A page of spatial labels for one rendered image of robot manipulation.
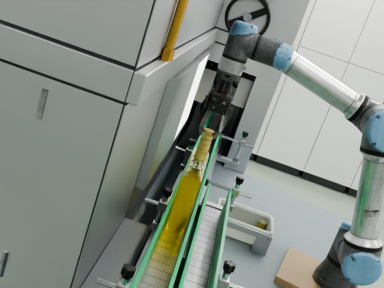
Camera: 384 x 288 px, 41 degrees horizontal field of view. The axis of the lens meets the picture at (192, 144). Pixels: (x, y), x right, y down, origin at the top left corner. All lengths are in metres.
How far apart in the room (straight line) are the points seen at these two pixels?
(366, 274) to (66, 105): 1.06
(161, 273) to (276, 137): 4.20
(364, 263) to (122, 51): 1.03
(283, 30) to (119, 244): 1.47
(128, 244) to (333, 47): 4.18
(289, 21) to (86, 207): 1.71
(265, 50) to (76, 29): 0.70
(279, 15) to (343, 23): 2.84
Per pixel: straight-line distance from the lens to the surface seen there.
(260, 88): 2.53
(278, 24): 2.50
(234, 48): 1.50
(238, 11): 2.50
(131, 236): 1.43
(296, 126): 5.41
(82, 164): 0.98
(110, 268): 1.28
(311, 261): 1.98
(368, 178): 1.58
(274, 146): 5.45
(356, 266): 1.64
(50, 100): 0.97
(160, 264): 1.36
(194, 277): 1.36
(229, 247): 1.86
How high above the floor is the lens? 1.57
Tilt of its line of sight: 17 degrees down
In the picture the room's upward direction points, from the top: 19 degrees clockwise
